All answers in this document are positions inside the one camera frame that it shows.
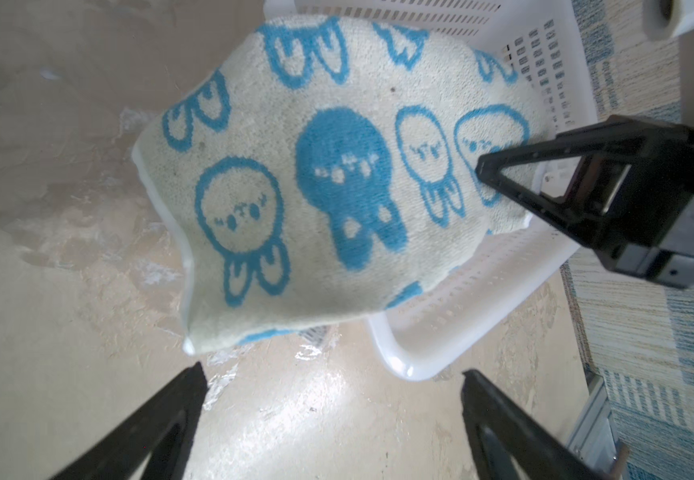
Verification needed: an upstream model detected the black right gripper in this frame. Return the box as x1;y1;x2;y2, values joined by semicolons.
475;115;694;289

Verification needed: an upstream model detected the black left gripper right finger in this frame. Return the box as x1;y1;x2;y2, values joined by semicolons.
461;369;607;479

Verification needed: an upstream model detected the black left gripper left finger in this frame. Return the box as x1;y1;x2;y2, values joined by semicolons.
54;362;208;479

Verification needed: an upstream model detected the blue patterned towel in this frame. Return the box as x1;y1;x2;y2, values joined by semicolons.
132;15;556;355

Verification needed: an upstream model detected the white plastic basket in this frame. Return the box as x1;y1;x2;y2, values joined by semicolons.
263;1;597;381

